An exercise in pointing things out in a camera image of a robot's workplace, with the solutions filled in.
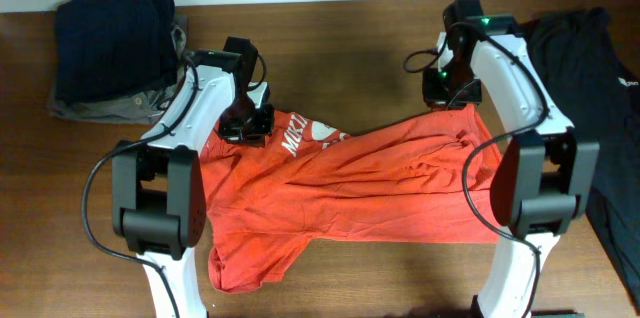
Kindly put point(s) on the black t-shirt with white logo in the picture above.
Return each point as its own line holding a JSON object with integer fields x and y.
{"x": 573, "y": 54}

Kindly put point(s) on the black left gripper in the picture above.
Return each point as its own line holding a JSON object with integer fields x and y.
{"x": 254, "y": 136}

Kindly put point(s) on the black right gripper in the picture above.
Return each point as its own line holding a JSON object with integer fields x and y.
{"x": 436, "y": 98}

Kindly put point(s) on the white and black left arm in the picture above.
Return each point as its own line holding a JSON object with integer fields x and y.
{"x": 158, "y": 199}

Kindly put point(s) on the orange t-shirt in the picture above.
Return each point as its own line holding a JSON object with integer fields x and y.
{"x": 402, "y": 183}

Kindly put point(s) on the folded grey garment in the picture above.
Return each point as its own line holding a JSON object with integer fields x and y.
{"x": 145, "y": 107}

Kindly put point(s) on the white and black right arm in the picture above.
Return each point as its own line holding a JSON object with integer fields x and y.
{"x": 543, "y": 180}

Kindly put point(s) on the folded navy blue garment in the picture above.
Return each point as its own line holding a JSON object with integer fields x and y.
{"x": 109, "y": 49}

